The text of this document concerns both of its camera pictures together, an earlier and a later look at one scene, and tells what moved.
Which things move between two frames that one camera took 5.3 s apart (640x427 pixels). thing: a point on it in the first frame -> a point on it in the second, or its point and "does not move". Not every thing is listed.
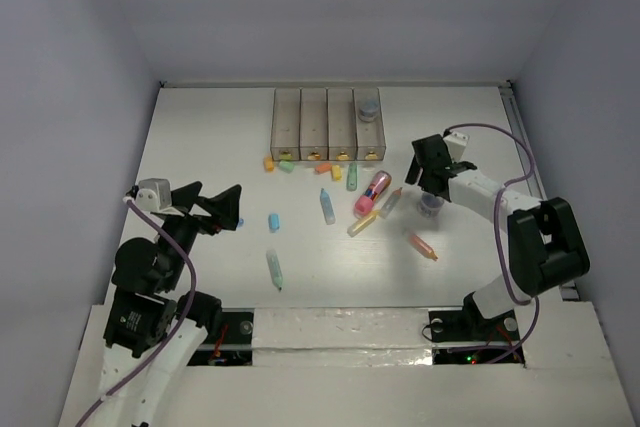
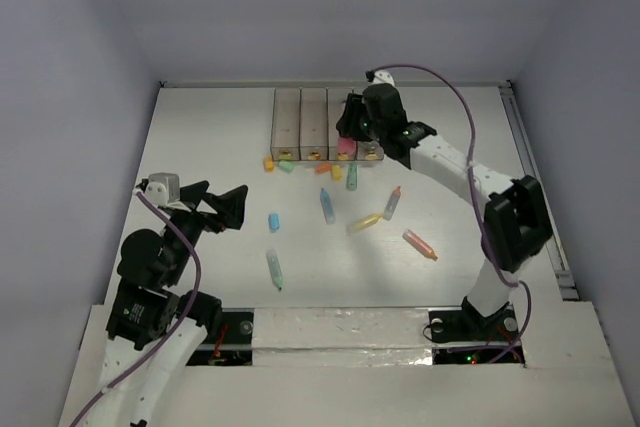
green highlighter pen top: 352,177 does not move
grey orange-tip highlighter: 394,197 does not move
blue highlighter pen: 327,207 does not move
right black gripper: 415,173 -> 349,124
